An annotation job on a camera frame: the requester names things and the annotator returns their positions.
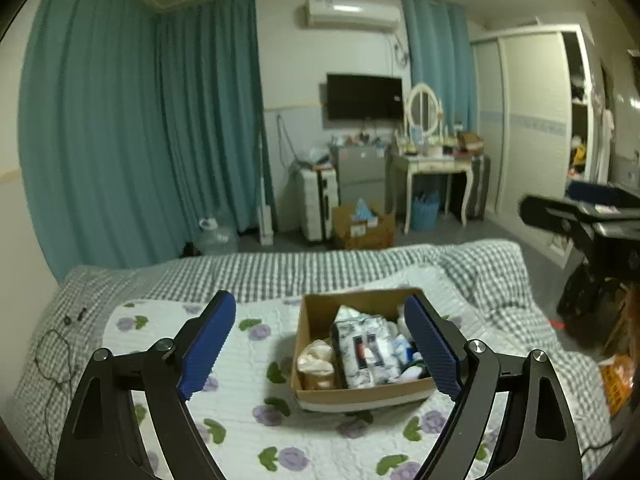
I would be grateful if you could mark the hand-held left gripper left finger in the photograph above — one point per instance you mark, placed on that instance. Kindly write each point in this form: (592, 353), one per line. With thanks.
(207, 350)

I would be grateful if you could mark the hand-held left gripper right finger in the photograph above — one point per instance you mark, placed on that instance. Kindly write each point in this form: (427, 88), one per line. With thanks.
(432, 350)

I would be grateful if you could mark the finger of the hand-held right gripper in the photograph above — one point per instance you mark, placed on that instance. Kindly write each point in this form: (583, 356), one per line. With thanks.
(550, 215)
(605, 197)

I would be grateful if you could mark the grey sock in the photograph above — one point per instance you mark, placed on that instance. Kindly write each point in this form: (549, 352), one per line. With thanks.
(402, 347)

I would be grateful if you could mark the marble print tissue packet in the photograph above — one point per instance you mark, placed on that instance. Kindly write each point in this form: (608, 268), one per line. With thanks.
(365, 360)

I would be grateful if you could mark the brown cardboard box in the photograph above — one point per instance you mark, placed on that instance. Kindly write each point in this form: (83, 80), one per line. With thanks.
(350, 395)

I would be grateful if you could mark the cream soft cloth bundle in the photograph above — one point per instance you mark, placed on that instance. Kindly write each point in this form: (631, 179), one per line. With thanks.
(315, 360)

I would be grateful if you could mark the white floral quilt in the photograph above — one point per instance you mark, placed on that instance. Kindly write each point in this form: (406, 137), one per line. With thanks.
(260, 355)

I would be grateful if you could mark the black bag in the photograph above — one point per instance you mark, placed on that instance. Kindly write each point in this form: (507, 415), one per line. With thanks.
(582, 295)

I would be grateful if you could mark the white wardrobe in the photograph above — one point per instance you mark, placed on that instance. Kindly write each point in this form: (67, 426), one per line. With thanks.
(530, 135)

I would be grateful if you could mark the small brown box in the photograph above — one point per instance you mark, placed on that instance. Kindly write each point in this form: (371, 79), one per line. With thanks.
(470, 142)

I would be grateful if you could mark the clear water jug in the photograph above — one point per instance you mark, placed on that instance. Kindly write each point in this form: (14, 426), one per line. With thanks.
(220, 237)

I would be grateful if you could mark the blue basket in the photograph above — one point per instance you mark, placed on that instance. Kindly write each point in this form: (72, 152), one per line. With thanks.
(426, 212)

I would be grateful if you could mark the white dressing table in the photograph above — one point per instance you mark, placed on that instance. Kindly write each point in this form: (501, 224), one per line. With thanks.
(435, 164)

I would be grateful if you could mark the orange crate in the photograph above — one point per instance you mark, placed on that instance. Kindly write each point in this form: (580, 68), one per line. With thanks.
(617, 385)

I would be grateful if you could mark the cardboard box with blue tissue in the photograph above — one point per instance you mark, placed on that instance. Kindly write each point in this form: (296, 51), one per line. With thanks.
(365, 232)

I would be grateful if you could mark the white stick vacuum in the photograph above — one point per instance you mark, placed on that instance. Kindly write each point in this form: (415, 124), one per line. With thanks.
(265, 210)

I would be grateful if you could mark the oval vanity mirror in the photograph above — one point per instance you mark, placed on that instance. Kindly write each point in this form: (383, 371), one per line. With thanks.
(424, 105)

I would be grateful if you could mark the white suitcase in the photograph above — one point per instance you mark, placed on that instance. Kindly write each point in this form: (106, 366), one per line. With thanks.
(315, 200)

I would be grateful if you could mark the teal curtain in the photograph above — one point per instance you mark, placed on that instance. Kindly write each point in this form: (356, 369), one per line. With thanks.
(210, 120)
(90, 120)
(440, 60)

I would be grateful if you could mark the grey mini fridge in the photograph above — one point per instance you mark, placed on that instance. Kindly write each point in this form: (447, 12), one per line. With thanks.
(360, 170)

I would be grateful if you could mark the white air conditioner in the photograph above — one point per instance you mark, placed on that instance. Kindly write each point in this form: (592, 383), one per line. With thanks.
(350, 14)

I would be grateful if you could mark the black wall television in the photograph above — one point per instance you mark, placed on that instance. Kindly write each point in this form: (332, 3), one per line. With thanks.
(362, 96)

